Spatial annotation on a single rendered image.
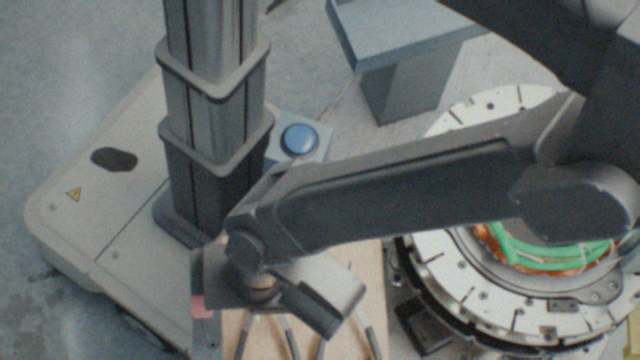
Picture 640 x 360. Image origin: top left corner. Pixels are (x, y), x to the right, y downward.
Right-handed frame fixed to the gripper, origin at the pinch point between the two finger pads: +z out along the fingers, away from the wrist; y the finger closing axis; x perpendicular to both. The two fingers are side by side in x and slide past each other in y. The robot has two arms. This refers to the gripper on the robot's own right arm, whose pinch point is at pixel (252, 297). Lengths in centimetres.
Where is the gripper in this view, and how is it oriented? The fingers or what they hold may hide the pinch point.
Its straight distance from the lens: 109.7
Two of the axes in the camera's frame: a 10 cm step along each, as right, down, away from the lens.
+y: 9.9, -0.1, 1.2
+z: -1.0, 3.5, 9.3
